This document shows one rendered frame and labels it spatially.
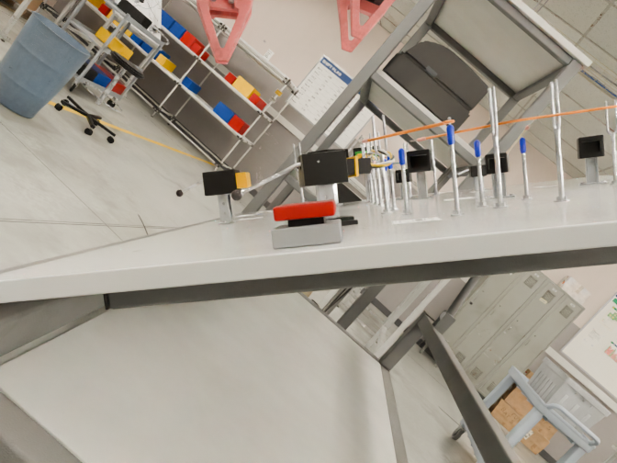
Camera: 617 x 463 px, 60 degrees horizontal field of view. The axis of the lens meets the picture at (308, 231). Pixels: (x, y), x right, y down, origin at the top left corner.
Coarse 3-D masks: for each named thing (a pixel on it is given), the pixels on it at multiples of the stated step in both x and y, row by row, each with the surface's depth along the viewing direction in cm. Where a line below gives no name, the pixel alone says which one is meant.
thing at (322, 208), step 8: (320, 200) 47; (328, 200) 44; (280, 208) 43; (288, 208) 43; (296, 208) 43; (304, 208) 43; (312, 208) 43; (320, 208) 43; (328, 208) 43; (280, 216) 43; (288, 216) 43; (296, 216) 43; (304, 216) 43; (312, 216) 43; (320, 216) 43; (288, 224) 44; (296, 224) 44; (304, 224) 44; (312, 224) 44
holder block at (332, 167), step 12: (300, 156) 66; (312, 156) 66; (324, 156) 66; (336, 156) 66; (300, 168) 68; (312, 168) 66; (324, 168) 66; (336, 168) 66; (300, 180) 69; (312, 180) 66; (324, 180) 66; (336, 180) 66; (348, 180) 67
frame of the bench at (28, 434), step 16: (352, 336) 158; (368, 352) 157; (384, 368) 154; (384, 384) 140; (0, 400) 46; (0, 416) 44; (16, 416) 45; (0, 432) 43; (16, 432) 44; (32, 432) 45; (400, 432) 116; (0, 448) 43; (16, 448) 43; (32, 448) 44; (48, 448) 45; (64, 448) 46; (400, 448) 107
